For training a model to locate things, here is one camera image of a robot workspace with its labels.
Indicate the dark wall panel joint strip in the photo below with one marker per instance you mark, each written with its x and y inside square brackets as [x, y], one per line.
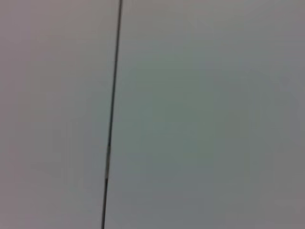
[112, 114]

